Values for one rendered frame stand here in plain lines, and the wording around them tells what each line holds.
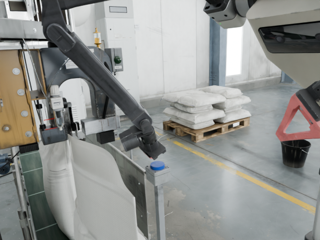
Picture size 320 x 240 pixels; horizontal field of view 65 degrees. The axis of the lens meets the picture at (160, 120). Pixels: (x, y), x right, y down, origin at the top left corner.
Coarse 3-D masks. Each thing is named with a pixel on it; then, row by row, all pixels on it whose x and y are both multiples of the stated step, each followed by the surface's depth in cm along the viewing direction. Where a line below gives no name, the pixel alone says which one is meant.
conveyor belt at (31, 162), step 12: (24, 156) 240; (36, 156) 238; (24, 168) 215; (36, 168) 214; (36, 180) 193; (36, 192) 176; (36, 204) 162; (48, 204) 162; (36, 216) 151; (48, 216) 150; (36, 228) 140; (48, 228) 140
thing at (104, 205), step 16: (80, 144) 81; (80, 160) 84; (96, 160) 77; (112, 160) 68; (80, 176) 63; (96, 176) 57; (112, 176) 71; (80, 192) 65; (96, 192) 59; (112, 192) 54; (128, 192) 51; (80, 208) 69; (96, 208) 61; (112, 208) 56; (128, 208) 51; (80, 224) 73; (96, 224) 63; (112, 224) 58; (128, 224) 53
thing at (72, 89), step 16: (0, 16) 292; (32, 16) 315; (64, 16) 336; (0, 48) 299; (16, 48) 307; (32, 48) 316; (32, 80) 325; (80, 80) 357; (64, 96) 350; (80, 96) 362; (80, 112) 367; (80, 128) 372
